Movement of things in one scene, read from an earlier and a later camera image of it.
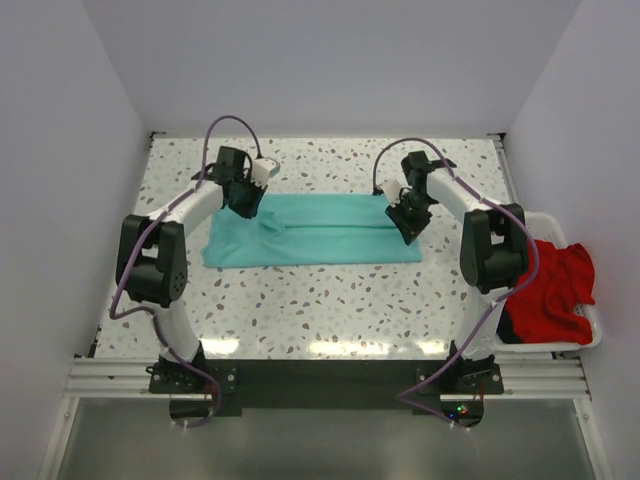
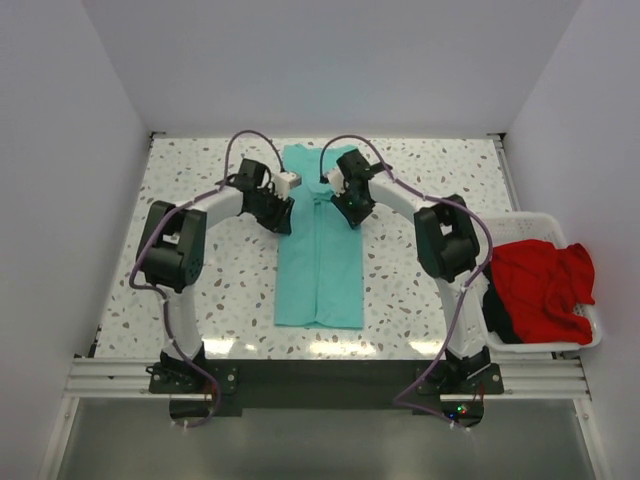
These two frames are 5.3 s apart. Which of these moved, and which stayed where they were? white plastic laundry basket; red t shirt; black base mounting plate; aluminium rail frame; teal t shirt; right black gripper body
Moved: teal t shirt; right black gripper body
Stayed: aluminium rail frame; black base mounting plate; red t shirt; white plastic laundry basket
